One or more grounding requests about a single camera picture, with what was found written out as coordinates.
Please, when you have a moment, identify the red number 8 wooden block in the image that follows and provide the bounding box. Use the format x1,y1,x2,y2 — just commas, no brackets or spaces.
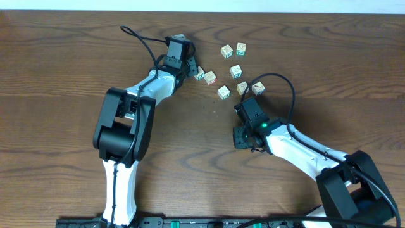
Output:
204,71,217,85

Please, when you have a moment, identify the yellow wooden block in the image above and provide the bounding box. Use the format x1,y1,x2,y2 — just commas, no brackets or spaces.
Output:
237,81,249,95

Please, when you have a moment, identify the yellow blue letter K block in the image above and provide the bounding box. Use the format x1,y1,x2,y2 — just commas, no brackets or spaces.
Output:
251,82,265,96

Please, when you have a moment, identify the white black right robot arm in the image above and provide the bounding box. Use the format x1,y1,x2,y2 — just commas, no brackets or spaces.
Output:
233,115,401,227

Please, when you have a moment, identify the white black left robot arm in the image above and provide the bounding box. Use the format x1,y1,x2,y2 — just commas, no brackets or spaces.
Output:
93,54,198,227

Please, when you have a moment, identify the green letter J wooden block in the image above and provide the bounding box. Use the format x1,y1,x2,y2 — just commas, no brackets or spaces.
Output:
194,66,205,80

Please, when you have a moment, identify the letter B wooden block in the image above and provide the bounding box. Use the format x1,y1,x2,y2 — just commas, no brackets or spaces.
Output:
221,44,233,59

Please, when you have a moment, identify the green trimmed wooden block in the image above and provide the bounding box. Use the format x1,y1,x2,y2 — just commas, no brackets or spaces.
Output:
217,85,231,100

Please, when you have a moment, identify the wooden block green side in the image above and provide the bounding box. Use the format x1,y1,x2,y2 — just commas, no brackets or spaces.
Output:
230,65,242,79

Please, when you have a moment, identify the green letter Z wooden block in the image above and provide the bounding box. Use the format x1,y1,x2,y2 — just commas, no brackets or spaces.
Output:
237,42,246,56

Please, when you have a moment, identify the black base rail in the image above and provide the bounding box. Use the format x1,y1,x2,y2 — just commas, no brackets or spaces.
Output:
55,217,313,228

